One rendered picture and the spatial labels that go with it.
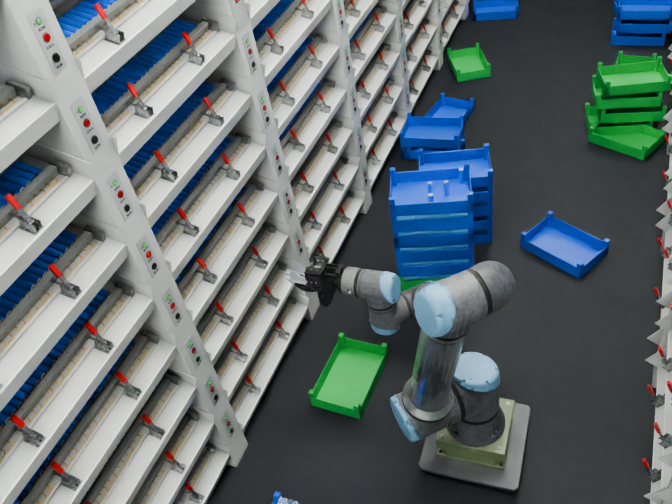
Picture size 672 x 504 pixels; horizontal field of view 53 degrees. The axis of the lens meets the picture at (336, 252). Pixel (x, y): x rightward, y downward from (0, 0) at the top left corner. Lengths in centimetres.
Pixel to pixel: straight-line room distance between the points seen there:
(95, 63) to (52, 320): 57
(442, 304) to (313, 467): 110
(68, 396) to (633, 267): 222
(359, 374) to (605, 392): 89
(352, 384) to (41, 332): 134
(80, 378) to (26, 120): 62
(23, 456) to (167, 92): 94
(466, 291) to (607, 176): 203
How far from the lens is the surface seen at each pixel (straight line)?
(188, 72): 191
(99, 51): 165
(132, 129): 172
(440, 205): 246
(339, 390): 258
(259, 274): 236
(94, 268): 167
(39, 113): 149
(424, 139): 350
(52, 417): 169
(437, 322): 151
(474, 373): 207
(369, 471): 239
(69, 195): 157
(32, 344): 157
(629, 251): 309
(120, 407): 189
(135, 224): 173
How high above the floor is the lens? 209
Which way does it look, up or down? 42 degrees down
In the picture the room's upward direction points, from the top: 12 degrees counter-clockwise
